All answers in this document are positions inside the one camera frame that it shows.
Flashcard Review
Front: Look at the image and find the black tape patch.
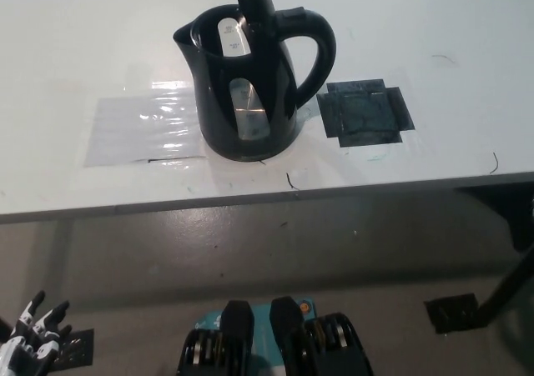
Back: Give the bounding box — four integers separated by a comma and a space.
315, 78, 416, 148

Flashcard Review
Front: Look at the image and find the dark table frame bracket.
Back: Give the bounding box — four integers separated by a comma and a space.
454, 186, 534, 253

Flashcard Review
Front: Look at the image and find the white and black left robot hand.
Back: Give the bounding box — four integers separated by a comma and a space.
0, 290, 73, 376

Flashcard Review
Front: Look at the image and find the black electric kettle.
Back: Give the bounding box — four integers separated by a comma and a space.
172, 0, 337, 163

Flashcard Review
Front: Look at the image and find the clear plastic sheet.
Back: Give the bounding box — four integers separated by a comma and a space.
84, 79, 208, 168

